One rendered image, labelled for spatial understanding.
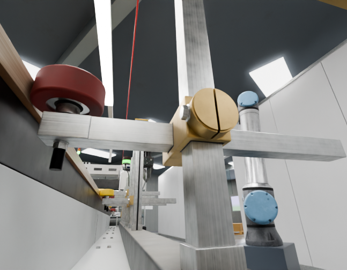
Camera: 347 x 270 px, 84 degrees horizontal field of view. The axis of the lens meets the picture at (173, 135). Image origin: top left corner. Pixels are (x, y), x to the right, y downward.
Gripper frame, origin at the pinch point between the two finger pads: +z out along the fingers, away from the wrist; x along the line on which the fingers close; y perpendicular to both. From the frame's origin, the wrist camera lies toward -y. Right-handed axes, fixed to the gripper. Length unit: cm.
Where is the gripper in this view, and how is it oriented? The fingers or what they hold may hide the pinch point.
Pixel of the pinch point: (146, 180)
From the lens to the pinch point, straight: 130.2
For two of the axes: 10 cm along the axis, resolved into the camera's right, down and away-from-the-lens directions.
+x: 9.7, 0.8, 2.5
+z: 0.3, 9.2, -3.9
